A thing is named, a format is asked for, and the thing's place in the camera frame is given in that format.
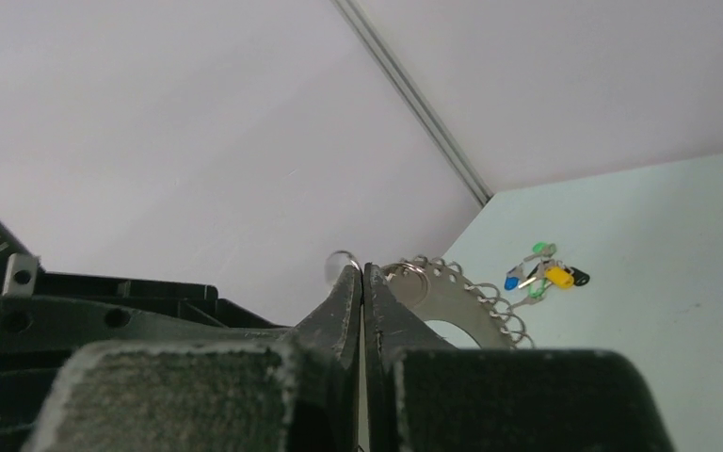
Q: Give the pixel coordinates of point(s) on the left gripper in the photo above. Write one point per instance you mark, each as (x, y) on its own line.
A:
(46, 316)

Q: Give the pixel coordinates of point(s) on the aluminium corner frame post left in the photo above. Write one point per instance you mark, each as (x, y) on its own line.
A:
(417, 103)

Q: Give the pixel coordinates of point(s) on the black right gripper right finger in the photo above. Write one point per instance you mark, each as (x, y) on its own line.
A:
(423, 394)

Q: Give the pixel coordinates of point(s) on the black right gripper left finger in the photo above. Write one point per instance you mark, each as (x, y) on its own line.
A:
(296, 392)

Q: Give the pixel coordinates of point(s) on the pile of removed keys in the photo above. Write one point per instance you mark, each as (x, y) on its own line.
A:
(540, 271)

